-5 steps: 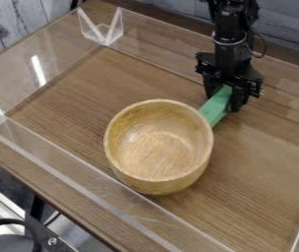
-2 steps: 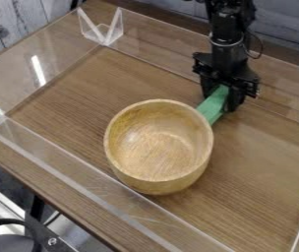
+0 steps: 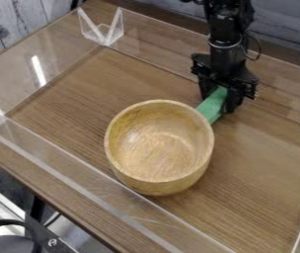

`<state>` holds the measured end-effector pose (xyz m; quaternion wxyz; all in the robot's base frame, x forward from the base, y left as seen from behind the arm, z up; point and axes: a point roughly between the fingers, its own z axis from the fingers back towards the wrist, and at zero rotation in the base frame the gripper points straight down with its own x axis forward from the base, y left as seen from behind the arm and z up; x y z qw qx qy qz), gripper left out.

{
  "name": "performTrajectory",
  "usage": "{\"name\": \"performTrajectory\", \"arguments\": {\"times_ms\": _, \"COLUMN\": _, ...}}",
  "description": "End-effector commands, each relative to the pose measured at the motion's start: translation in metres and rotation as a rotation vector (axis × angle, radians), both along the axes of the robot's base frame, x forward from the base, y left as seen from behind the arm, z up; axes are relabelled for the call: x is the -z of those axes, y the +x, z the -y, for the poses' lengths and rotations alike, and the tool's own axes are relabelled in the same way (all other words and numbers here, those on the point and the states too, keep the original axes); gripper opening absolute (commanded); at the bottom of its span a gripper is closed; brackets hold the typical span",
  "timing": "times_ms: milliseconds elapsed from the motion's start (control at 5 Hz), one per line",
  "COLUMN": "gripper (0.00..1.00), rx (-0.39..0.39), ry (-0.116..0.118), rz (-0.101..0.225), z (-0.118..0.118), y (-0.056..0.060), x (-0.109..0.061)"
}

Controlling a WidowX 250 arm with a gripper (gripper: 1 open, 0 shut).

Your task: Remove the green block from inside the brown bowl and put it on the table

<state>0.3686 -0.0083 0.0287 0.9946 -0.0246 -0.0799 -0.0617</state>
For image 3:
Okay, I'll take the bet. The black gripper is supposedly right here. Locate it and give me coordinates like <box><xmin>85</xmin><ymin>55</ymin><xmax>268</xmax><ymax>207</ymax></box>
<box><xmin>191</xmin><ymin>38</ymin><xmax>258</xmax><ymax>114</ymax></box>

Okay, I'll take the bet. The green rectangular block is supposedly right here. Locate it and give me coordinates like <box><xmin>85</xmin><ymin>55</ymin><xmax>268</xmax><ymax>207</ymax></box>
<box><xmin>196</xmin><ymin>87</ymin><xmax>227</xmax><ymax>124</ymax></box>

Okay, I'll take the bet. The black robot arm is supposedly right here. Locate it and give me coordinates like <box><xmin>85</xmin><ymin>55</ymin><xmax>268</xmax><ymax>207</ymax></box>
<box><xmin>180</xmin><ymin>0</ymin><xmax>259</xmax><ymax>114</ymax></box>

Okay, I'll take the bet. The brown wooden bowl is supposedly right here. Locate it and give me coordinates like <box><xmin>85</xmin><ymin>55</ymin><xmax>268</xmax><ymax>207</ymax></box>
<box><xmin>104</xmin><ymin>100</ymin><xmax>215</xmax><ymax>196</ymax></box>

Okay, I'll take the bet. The black table leg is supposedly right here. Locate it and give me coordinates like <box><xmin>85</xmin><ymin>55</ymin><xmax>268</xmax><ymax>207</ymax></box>
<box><xmin>31</xmin><ymin>197</ymin><xmax>47</xmax><ymax>222</ymax></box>

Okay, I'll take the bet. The clear acrylic corner bracket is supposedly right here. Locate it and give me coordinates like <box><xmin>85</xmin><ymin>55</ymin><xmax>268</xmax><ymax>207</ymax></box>
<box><xmin>77</xmin><ymin>8</ymin><xmax>124</xmax><ymax>46</ymax></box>

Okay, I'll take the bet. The clear acrylic tray wall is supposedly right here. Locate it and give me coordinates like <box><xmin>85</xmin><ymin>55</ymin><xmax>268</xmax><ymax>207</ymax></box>
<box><xmin>0</xmin><ymin>0</ymin><xmax>300</xmax><ymax>253</ymax></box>

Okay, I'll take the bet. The grey metal bracket with screw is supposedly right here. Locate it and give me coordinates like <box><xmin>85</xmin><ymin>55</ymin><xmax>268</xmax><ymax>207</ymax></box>
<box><xmin>25</xmin><ymin>216</ymin><xmax>79</xmax><ymax>253</ymax></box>

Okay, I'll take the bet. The black cable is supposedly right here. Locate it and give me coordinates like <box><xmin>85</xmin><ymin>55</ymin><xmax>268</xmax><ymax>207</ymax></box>
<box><xmin>0</xmin><ymin>218</ymin><xmax>43</xmax><ymax>253</ymax></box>

